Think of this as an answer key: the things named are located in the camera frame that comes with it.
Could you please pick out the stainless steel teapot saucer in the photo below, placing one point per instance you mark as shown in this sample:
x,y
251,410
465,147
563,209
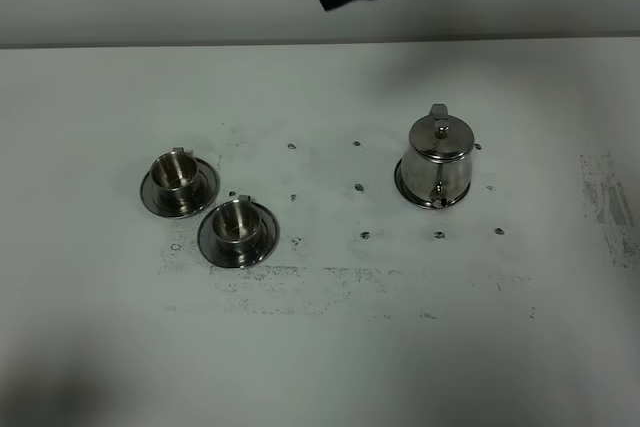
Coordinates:
x,y
416,201

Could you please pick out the far stainless steel saucer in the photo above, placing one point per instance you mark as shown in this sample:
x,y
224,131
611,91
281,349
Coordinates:
x,y
171,208

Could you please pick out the near stainless steel saucer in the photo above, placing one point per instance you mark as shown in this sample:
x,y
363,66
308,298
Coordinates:
x,y
219,257

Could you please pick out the far stainless steel teacup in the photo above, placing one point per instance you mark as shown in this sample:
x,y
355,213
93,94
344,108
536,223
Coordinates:
x,y
176,174

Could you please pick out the stainless steel teacup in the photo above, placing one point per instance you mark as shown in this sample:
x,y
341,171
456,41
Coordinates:
x,y
176,174
236,225

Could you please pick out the near stainless steel teacup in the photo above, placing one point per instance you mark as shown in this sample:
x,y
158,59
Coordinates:
x,y
236,225

